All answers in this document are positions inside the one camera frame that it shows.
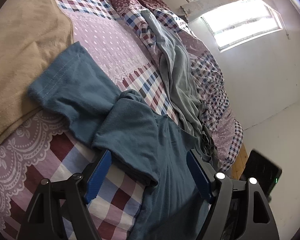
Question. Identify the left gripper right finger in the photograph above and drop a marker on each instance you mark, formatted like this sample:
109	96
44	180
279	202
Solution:
238	209

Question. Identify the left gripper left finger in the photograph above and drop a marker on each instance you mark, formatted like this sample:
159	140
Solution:
44	220

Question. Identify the dark teal sweater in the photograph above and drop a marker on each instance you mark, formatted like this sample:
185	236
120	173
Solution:
148	146

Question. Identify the wooden headboard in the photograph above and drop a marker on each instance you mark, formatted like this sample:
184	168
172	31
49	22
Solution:
239	164

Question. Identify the plaid folded quilt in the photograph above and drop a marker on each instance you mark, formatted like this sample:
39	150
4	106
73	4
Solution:
226	132

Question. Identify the plaid bed sheet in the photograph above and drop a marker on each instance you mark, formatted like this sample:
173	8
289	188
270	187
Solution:
43	146

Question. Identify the grey trousers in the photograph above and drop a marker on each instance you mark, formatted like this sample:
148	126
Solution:
174	69

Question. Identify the window with curtain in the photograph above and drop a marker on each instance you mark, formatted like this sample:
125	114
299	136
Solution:
233	22

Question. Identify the tan brown garment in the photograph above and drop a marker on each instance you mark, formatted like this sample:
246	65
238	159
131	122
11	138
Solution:
32	34

